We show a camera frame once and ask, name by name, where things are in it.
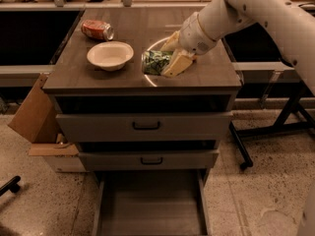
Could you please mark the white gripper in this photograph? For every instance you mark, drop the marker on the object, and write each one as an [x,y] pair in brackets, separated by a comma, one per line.
[195,35]

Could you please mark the green soda can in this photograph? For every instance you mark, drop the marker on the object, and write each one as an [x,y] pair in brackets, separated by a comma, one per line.
[154,61]

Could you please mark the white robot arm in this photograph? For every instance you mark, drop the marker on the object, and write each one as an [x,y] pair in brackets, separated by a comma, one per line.
[293,31]

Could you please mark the top grey drawer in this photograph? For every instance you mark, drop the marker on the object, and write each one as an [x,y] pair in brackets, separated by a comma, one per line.
[140,127]

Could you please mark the grey drawer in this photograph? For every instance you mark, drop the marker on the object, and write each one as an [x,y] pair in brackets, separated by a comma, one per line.
[149,160]
[140,127]

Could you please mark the red soda can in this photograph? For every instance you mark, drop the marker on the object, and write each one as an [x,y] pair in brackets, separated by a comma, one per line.
[97,30]

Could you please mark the grey drawer cabinet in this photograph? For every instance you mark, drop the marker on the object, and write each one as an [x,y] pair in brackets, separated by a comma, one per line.
[77,87]

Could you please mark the middle grey drawer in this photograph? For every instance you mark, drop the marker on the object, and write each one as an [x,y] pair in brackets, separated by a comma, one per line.
[149,160]

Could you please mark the bottom open drawer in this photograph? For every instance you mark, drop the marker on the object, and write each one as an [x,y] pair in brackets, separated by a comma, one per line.
[151,203]

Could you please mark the white paper bowl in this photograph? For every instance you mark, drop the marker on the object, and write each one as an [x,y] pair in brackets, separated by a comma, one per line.
[110,56]

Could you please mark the black stand with table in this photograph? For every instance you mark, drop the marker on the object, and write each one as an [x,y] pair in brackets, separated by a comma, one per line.
[268,81]

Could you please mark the brown cardboard box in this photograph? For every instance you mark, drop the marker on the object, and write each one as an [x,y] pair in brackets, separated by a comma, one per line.
[35,121]

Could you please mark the black chair leg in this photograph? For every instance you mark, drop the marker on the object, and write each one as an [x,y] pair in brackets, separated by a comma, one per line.
[12,186]

